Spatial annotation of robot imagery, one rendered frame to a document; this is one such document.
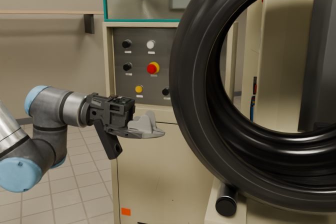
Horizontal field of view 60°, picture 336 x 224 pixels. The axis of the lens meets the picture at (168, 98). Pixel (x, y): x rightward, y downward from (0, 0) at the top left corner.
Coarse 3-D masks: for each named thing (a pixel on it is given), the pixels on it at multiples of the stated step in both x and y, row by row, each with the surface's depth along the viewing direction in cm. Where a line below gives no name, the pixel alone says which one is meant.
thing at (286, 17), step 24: (264, 0) 83; (288, 0) 81; (312, 0) 80; (264, 24) 84; (288, 24) 82; (264, 48) 86; (288, 48) 84; (264, 72) 88; (288, 72) 86; (264, 96) 89; (288, 96) 87; (264, 120) 91; (288, 120) 89
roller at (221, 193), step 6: (222, 186) 65; (222, 192) 63; (228, 192) 63; (234, 192) 64; (216, 198) 63; (222, 198) 61; (228, 198) 61; (234, 198) 62; (216, 204) 62; (222, 204) 61; (228, 204) 61; (234, 204) 61; (216, 210) 62; (222, 210) 61; (228, 210) 61; (234, 210) 61
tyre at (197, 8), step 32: (192, 0) 55; (224, 0) 50; (192, 32) 53; (224, 32) 77; (192, 64) 54; (192, 96) 56; (224, 96) 81; (192, 128) 58; (224, 128) 82; (256, 128) 81; (320, 128) 79; (224, 160) 57; (256, 160) 78; (288, 160) 78; (320, 160) 76; (256, 192) 58; (288, 192) 55; (320, 192) 53
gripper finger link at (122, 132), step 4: (120, 128) 72; (124, 128) 72; (116, 132) 71; (120, 132) 71; (124, 132) 70; (128, 132) 71; (132, 132) 71; (136, 132) 71; (140, 132) 71; (120, 136) 71; (124, 136) 71; (128, 136) 70; (132, 136) 71; (136, 136) 71; (140, 136) 71
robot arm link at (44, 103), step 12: (36, 96) 76; (48, 96) 75; (60, 96) 75; (24, 108) 77; (36, 108) 76; (48, 108) 75; (60, 108) 74; (36, 120) 77; (48, 120) 76; (60, 120) 75
